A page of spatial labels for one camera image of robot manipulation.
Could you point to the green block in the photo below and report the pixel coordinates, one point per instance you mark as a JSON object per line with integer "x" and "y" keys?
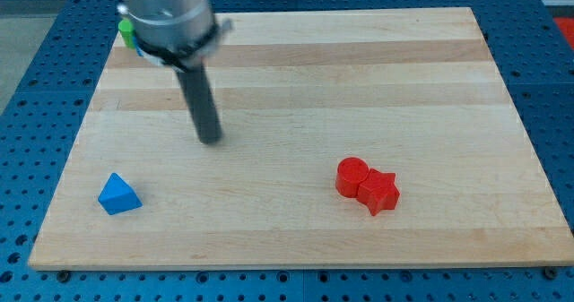
{"x": 126, "y": 31}

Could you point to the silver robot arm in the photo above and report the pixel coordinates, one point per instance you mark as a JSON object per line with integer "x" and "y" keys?
{"x": 181, "y": 34}

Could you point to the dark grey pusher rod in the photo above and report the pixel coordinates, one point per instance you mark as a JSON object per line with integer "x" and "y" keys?
{"x": 198, "y": 95}

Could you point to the blue triangle block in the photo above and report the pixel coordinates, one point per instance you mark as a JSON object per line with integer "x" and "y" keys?
{"x": 118, "y": 196}

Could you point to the red star block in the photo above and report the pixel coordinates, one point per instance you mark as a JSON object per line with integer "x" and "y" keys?
{"x": 378, "y": 192}

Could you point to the red cylinder block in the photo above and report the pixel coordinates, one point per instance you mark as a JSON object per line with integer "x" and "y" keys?
{"x": 350, "y": 173}

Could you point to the wooden board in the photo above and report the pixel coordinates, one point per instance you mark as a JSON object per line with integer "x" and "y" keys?
{"x": 413, "y": 92}

